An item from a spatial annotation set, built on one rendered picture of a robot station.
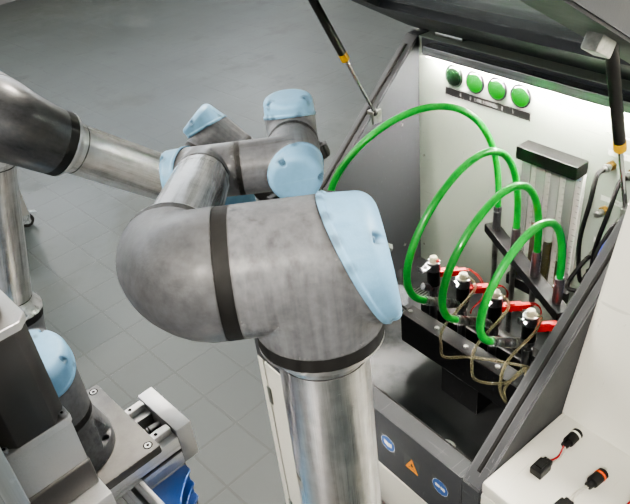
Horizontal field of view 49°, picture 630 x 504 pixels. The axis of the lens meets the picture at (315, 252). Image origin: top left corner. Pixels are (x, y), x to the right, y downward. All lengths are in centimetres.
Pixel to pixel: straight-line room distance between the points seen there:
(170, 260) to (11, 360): 30
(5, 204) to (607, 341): 99
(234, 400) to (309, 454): 208
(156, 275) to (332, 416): 21
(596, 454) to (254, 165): 76
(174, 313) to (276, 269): 9
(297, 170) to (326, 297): 39
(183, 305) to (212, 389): 227
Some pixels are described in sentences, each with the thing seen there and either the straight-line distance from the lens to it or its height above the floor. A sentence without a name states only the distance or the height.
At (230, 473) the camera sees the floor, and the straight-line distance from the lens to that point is 253.
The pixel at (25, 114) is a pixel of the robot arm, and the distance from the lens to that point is 100.
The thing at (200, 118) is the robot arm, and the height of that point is 146.
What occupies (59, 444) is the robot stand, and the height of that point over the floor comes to 135.
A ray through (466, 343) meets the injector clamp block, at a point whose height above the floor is 98.
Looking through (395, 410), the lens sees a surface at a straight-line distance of 137.
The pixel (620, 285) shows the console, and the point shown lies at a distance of 121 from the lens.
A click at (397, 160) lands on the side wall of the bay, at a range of 173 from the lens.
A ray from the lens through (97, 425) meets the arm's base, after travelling 127.
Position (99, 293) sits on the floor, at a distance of 349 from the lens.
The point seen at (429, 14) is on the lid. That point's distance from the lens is 143.
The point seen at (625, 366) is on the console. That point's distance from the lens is 125.
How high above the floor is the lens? 197
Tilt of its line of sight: 35 degrees down
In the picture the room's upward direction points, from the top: 7 degrees counter-clockwise
